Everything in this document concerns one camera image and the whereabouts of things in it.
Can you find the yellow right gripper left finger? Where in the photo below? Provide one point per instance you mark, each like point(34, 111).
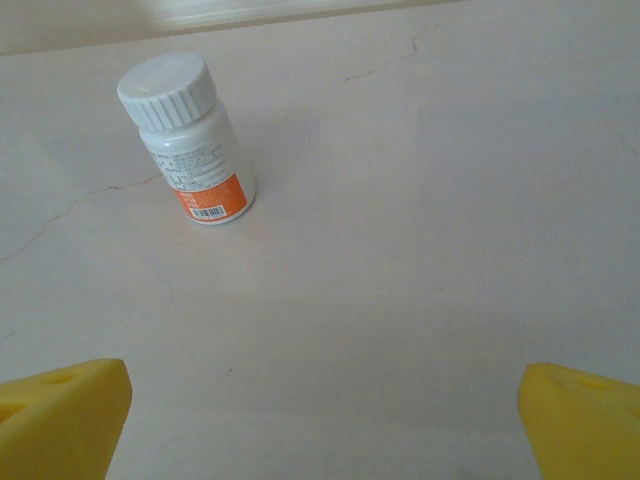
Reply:
point(60, 425)

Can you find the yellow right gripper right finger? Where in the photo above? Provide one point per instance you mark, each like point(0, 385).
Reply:
point(585, 430)

